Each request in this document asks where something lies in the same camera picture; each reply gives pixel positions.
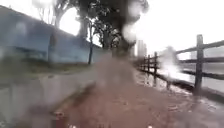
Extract row of trees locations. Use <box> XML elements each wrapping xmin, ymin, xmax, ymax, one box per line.
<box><xmin>32</xmin><ymin>0</ymin><xmax>150</xmax><ymax>66</ymax></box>

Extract grey paved strip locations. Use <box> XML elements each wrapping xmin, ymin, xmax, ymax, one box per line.
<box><xmin>0</xmin><ymin>68</ymin><xmax>101</xmax><ymax>128</ymax></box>

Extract red paved path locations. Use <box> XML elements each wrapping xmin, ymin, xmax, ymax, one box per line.
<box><xmin>49</xmin><ymin>56</ymin><xmax>224</xmax><ymax>128</ymax></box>

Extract grey water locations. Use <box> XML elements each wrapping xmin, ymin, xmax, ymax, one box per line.
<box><xmin>156</xmin><ymin>45</ymin><xmax>224</xmax><ymax>95</ymax></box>

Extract dark wooden rail fence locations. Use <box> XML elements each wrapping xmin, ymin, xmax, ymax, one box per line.
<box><xmin>134</xmin><ymin>33</ymin><xmax>224</xmax><ymax>102</ymax></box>

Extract distant tall buildings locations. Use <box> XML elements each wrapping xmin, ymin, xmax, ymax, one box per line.
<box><xmin>136</xmin><ymin>39</ymin><xmax>148</xmax><ymax>58</ymax></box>

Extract long blue wall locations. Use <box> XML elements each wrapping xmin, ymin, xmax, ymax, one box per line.
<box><xmin>0</xmin><ymin>4</ymin><xmax>112</xmax><ymax>65</ymax></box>

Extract grass strip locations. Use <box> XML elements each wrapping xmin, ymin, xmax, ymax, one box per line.
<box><xmin>0</xmin><ymin>58</ymin><xmax>92</xmax><ymax>80</ymax></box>

